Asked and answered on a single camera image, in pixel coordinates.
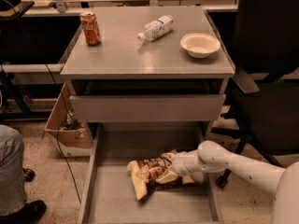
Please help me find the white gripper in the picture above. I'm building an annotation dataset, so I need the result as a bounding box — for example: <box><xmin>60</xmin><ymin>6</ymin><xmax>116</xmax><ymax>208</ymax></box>
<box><xmin>155</xmin><ymin>150</ymin><xmax>200</xmax><ymax>184</ymax></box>

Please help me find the brown sea salt chip bag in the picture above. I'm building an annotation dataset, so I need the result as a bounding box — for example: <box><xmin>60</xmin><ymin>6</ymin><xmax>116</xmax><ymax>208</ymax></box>
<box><xmin>126</xmin><ymin>149</ymin><xmax>194</xmax><ymax>201</ymax></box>

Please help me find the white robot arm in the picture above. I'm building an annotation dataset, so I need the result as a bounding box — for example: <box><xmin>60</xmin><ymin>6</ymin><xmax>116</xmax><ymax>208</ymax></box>
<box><xmin>155</xmin><ymin>141</ymin><xmax>299</xmax><ymax>224</ymax></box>

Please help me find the open grey middle drawer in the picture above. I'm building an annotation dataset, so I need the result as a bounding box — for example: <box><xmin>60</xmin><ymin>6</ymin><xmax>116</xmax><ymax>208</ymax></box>
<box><xmin>78</xmin><ymin>125</ymin><xmax>224</xmax><ymax>224</ymax></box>

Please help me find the grey top drawer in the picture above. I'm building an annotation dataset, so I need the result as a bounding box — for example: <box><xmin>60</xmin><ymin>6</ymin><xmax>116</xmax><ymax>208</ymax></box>
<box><xmin>70</xmin><ymin>94</ymin><xmax>225</xmax><ymax>123</ymax></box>

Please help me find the grey drawer cabinet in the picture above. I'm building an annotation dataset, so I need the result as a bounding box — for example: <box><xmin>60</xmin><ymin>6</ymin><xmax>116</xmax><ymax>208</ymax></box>
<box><xmin>61</xmin><ymin>7</ymin><xmax>235</xmax><ymax>142</ymax></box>

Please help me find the cardboard box on floor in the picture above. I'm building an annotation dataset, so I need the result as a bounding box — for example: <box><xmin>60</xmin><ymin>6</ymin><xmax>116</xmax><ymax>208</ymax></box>
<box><xmin>45</xmin><ymin>84</ymin><xmax>92</xmax><ymax>157</ymax></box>

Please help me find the black office chair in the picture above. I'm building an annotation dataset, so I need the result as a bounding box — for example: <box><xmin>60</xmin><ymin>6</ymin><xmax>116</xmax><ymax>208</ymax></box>
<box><xmin>210</xmin><ymin>0</ymin><xmax>299</xmax><ymax>189</ymax></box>

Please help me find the white paper bowl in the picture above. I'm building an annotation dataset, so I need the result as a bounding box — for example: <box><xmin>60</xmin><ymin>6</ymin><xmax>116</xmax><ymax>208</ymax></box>
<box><xmin>180</xmin><ymin>33</ymin><xmax>221</xmax><ymax>59</ymax></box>

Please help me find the black shoe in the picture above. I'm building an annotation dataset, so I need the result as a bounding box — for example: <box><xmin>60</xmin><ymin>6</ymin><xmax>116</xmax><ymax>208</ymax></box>
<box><xmin>0</xmin><ymin>200</ymin><xmax>47</xmax><ymax>224</ymax></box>

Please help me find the clear plastic water bottle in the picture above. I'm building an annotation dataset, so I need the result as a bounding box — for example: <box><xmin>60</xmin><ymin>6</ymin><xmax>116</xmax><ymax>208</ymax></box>
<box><xmin>137</xmin><ymin>15</ymin><xmax>175</xmax><ymax>42</ymax></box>

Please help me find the person's leg in jeans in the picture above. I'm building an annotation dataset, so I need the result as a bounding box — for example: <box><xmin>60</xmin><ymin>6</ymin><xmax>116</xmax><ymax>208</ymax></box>
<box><xmin>0</xmin><ymin>125</ymin><xmax>27</xmax><ymax>216</ymax></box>

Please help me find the red soda can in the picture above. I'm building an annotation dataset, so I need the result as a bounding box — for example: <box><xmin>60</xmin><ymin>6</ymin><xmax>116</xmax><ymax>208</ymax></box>
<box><xmin>80</xmin><ymin>11</ymin><xmax>101</xmax><ymax>46</ymax></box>

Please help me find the black floor cable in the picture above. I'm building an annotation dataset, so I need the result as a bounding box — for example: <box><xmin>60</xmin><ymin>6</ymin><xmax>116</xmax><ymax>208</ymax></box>
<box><xmin>44</xmin><ymin>63</ymin><xmax>82</xmax><ymax>204</ymax></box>

